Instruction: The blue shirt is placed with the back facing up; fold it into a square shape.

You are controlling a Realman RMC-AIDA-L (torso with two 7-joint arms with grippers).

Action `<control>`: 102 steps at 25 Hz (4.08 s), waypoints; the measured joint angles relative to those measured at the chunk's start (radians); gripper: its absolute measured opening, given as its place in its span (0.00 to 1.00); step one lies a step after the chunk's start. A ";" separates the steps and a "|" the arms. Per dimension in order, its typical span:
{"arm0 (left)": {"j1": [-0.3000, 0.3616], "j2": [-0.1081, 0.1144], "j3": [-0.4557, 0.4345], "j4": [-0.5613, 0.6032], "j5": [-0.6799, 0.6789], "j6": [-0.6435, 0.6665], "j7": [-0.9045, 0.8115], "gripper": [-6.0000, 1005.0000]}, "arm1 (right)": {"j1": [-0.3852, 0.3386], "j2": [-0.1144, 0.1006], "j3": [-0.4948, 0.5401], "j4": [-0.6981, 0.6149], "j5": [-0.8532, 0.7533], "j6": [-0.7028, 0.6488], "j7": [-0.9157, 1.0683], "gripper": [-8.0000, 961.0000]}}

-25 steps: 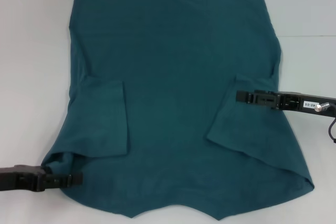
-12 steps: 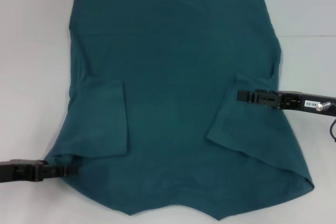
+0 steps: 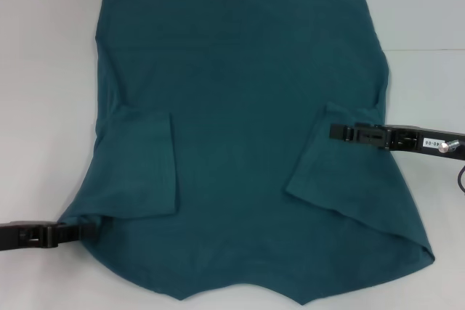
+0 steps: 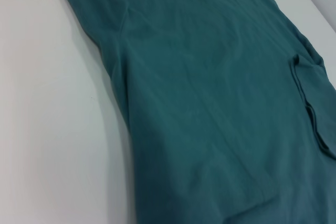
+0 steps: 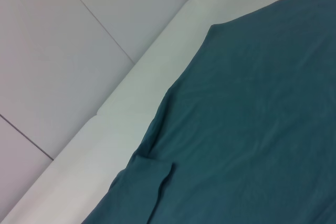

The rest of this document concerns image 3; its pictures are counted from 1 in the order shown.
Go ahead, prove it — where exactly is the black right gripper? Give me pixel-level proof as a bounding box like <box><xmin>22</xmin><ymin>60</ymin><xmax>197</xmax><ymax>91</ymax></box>
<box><xmin>328</xmin><ymin>122</ymin><xmax>465</xmax><ymax>161</ymax></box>

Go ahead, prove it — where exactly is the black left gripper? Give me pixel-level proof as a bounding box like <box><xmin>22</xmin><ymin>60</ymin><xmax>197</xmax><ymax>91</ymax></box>
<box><xmin>0</xmin><ymin>221</ymin><xmax>102</xmax><ymax>252</ymax></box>

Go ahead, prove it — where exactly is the teal blue shirt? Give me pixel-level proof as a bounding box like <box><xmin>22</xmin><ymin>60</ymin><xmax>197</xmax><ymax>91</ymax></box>
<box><xmin>60</xmin><ymin>0</ymin><xmax>436</xmax><ymax>285</ymax></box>

